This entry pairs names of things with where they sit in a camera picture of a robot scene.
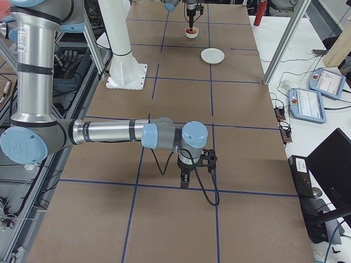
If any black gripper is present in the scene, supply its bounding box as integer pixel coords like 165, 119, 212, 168
177, 158, 195, 189
186, 2, 196, 29

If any red yellow apple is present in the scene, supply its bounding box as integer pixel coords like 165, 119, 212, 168
185, 27, 197, 35

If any white bowl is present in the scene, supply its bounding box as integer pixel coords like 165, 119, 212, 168
185, 27, 199, 39

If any white round plate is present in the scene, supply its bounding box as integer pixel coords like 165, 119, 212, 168
201, 48, 225, 64

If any red cylinder bottle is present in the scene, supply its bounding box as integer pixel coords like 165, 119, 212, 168
253, 0, 268, 26

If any black box device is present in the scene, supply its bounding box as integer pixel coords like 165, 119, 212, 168
288, 155, 322, 199

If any near blue teach pendant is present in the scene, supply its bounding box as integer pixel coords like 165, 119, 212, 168
288, 88, 326, 124

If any blue teach pendant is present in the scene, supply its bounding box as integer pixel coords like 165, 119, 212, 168
288, 88, 326, 124
309, 68, 346, 100

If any black laptop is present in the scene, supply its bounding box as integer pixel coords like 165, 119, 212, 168
300, 128, 350, 244

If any far blue teach pendant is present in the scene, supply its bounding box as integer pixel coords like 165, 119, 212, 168
309, 68, 346, 100

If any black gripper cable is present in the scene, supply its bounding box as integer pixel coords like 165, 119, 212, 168
150, 147, 221, 207

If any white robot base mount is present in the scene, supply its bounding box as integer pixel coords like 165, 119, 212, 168
98, 1, 148, 90

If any aluminium frame post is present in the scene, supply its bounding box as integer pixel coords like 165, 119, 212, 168
263, 0, 311, 85

